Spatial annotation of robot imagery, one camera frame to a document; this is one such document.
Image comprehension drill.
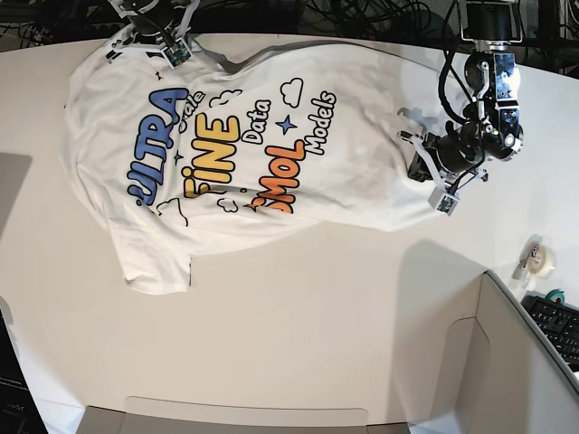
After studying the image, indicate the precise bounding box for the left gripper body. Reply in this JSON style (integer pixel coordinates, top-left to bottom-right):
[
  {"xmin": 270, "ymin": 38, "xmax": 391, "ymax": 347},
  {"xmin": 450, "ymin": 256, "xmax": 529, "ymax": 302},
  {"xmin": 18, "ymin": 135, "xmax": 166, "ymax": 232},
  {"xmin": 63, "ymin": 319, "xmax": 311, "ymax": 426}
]
[{"xmin": 398, "ymin": 123, "xmax": 489, "ymax": 194}]

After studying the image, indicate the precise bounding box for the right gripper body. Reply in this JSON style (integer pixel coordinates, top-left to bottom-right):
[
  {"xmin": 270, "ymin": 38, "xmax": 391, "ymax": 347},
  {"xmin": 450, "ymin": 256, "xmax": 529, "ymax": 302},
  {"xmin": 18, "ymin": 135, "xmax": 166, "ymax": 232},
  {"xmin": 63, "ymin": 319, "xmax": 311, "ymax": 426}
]
[{"xmin": 105, "ymin": 0, "xmax": 199, "ymax": 60}]

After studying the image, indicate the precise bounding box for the white printed t-shirt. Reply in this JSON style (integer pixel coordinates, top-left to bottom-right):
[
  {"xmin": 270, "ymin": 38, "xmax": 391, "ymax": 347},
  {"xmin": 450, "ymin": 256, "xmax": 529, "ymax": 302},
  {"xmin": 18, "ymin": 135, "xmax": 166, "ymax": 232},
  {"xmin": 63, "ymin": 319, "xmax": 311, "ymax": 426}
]
[{"xmin": 62, "ymin": 42, "xmax": 441, "ymax": 295}]

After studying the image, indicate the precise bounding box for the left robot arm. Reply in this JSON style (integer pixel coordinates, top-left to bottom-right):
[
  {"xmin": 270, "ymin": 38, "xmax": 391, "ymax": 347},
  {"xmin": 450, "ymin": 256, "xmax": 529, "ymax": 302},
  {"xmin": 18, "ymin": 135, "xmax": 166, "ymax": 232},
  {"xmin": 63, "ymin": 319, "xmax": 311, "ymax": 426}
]
[{"xmin": 399, "ymin": 1, "xmax": 524, "ymax": 213}]

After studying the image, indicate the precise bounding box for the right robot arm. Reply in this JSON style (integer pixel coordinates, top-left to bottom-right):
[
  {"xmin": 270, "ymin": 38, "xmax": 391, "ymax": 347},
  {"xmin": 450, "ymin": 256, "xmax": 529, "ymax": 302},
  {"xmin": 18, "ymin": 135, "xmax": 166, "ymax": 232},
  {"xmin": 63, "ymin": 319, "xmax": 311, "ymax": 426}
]
[{"xmin": 105, "ymin": 0, "xmax": 200, "ymax": 69}]

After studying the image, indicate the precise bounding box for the clear tape dispenser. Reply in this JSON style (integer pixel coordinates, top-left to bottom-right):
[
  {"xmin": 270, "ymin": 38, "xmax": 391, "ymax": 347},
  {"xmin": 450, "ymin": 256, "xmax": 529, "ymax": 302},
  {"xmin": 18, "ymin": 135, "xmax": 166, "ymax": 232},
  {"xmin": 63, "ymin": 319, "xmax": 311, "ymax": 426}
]
[{"xmin": 511, "ymin": 234, "xmax": 556, "ymax": 291}]

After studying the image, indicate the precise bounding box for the green tape roll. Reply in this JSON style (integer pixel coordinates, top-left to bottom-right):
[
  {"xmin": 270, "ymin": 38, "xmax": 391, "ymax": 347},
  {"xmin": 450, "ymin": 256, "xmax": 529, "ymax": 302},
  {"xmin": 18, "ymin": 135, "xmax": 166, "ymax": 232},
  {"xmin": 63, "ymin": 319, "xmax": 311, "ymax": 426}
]
[{"xmin": 545, "ymin": 289, "xmax": 565, "ymax": 305}]

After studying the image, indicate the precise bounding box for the black computer keyboard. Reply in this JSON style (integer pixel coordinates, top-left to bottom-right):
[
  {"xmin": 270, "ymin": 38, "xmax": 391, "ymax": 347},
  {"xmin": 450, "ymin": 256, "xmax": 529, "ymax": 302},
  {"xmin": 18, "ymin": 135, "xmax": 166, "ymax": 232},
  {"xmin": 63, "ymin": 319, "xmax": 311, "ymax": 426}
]
[{"xmin": 521, "ymin": 296, "xmax": 578, "ymax": 373}]

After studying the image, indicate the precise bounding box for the beige cardboard box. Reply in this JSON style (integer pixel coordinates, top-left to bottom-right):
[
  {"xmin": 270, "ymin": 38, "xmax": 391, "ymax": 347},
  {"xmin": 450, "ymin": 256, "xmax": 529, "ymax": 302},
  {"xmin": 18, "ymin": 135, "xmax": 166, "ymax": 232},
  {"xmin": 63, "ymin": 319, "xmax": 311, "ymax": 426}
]
[{"xmin": 77, "ymin": 271, "xmax": 578, "ymax": 433}]

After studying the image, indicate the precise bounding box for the black monitor corner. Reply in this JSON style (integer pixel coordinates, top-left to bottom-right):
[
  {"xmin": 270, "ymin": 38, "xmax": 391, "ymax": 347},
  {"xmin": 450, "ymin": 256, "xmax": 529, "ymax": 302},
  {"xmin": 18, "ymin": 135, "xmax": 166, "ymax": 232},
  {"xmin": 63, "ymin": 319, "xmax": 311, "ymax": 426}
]
[{"xmin": 1, "ymin": 298, "xmax": 47, "ymax": 434}]

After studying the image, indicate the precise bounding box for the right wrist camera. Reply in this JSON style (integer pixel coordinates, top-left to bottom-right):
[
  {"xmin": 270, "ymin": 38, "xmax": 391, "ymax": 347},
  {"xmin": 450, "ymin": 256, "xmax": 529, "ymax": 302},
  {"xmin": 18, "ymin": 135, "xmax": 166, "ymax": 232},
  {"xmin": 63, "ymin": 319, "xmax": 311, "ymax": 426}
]
[{"xmin": 162, "ymin": 38, "xmax": 192, "ymax": 69}]

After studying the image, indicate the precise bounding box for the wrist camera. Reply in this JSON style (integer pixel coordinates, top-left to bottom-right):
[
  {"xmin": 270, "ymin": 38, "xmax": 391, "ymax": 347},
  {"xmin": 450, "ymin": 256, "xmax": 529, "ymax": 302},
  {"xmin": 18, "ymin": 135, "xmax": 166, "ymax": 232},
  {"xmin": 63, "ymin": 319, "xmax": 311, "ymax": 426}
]
[
  {"xmin": 428, "ymin": 187, "xmax": 460, "ymax": 216},
  {"xmin": 162, "ymin": 38, "xmax": 192, "ymax": 69}
]

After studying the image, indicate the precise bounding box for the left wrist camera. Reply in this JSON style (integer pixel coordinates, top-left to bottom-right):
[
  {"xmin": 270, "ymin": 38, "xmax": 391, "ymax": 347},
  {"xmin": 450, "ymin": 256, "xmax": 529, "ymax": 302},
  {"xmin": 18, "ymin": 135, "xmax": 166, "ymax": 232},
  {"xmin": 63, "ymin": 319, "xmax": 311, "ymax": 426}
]
[{"xmin": 428, "ymin": 187, "xmax": 460, "ymax": 216}]

